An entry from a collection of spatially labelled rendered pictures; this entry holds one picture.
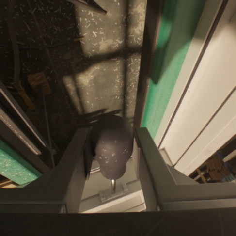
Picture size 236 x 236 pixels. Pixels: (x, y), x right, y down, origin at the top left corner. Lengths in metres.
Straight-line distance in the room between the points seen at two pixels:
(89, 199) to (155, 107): 0.19
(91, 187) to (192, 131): 0.19
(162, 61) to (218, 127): 0.09
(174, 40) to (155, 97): 0.07
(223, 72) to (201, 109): 0.05
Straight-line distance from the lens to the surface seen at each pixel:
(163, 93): 0.22
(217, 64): 0.20
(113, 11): 1.12
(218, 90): 0.20
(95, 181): 0.32
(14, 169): 0.28
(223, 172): 6.49
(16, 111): 0.63
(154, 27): 0.18
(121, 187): 0.31
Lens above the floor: 0.98
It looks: 33 degrees down
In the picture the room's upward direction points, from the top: 156 degrees clockwise
